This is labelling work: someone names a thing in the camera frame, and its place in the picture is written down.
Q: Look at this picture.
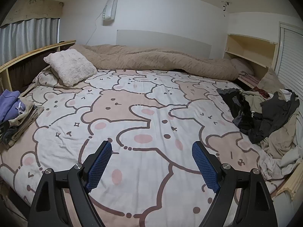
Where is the pink pillow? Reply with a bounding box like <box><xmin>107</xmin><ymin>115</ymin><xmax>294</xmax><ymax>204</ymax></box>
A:
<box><xmin>230</xmin><ymin>58</ymin><xmax>255</xmax><ymax>76</ymax></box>

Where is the dark grey garment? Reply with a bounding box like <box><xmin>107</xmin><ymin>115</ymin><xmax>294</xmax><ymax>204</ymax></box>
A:
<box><xmin>247</xmin><ymin>89</ymin><xmax>299</xmax><ymax>145</ymax></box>

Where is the wooden bed frame rail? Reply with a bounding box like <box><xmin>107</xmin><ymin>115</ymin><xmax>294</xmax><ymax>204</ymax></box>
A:
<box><xmin>276</xmin><ymin>168</ymin><xmax>303</xmax><ymax>197</ymax></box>

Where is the white device cable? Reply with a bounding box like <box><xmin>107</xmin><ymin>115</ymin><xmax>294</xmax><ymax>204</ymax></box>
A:
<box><xmin>86</xmin><ymin>11</ymin><xmax>105</xmax><ymax>46</ymax></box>

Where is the fluffy white pillow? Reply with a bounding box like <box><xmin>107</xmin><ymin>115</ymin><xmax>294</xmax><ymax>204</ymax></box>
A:
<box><xmin>43</xmin><ymin>49</ymin><xmax>97</xmax><ymax>87</ymax></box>

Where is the beige fleece blanket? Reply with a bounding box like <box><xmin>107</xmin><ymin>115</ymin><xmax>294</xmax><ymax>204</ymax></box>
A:
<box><xmin>69</xmin><ymin>44</ymin><xmax>239</xmax><ymax>81</ymax></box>

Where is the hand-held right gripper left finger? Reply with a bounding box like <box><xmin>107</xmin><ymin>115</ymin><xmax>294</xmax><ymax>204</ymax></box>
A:
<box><xmin>28</xmin><ymin>140</ymin><xmax>113</xmax><ymax>227</ymax></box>

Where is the bear print bed sheet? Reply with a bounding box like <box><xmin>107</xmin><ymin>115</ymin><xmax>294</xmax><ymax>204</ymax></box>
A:
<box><xmin>0</xmin><ymin>67</ymin><xmax>294</xmax><ymax>227</ymax></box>

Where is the beige curtain pelmet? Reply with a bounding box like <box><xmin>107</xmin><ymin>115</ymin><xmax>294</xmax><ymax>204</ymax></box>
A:
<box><xmin>5</xmin><ymin>0</ymin><xmax>64</xmax><ymax>23</ymax></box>

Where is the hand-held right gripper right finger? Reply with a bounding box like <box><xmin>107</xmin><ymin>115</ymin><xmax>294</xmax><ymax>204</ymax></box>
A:
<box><xmin>192</xmin><ymin>141</ymin><xmax>278</xmax><ymax>227</ymax></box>

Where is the grey curtain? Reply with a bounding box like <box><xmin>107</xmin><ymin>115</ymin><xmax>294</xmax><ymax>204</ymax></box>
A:
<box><xmin>0</xmin><ymin>18</ymin><xmax>59</xmax><ymax>63</ymax></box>

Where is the white wall-mounted device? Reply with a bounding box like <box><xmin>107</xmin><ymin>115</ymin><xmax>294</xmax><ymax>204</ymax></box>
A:
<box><xmin>103</xmin><ymin>0</ymin><xmax>118</xmax><ymax>26</ymax></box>

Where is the white louvred closet door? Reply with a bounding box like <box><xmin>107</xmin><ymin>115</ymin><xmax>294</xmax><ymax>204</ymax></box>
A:
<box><xmin>275</xmin><ymin>21</ymin><xmax>303</xmax><ymax>88</ymax></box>

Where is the pink folded cloth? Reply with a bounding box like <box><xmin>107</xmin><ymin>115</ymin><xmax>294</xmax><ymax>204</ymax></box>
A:
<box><xmin>238</xmin><ymin>72</ymin><xmax>260</xmax><ymax>85</ymax></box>

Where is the wooden headboard shelf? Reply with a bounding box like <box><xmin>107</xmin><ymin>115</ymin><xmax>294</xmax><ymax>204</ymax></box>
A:
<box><xmin>0</xmin><ymin>40</ymin><xmax>77</xmax><ymax>93</ymax></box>

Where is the purple ribbon garment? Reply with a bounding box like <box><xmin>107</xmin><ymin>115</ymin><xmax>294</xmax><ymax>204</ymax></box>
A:
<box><xmin>0</xmin><ymin>89</ymin><xmax>26</xmax><ymax>123</ymax></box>

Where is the stack of folded clothes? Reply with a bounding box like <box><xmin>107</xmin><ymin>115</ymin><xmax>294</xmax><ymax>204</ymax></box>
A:
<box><xmin>0</xmin><ymin>89</ymin><xmax>45</xmax><ymax>147</ymax></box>

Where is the pile of unfolded clothes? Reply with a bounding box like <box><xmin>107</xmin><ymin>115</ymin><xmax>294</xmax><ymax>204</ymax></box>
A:
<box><xmin>216</xmin><ymin>67</ymin><xmax>303</xmax><ymax>180</ymax></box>

